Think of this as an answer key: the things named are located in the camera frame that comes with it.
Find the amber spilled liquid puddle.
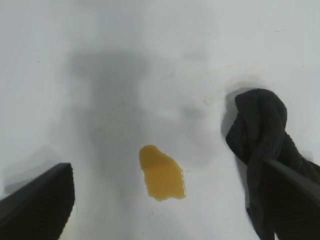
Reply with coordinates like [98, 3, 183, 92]
[138, 144, 187, 202]

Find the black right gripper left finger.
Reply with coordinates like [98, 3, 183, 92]
[0, 162, 77, 240]

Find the black cloth rag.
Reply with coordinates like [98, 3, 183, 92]
[221, 87, 320, 240]

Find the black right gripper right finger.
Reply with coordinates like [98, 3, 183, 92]
[262, 159, 320, 240]

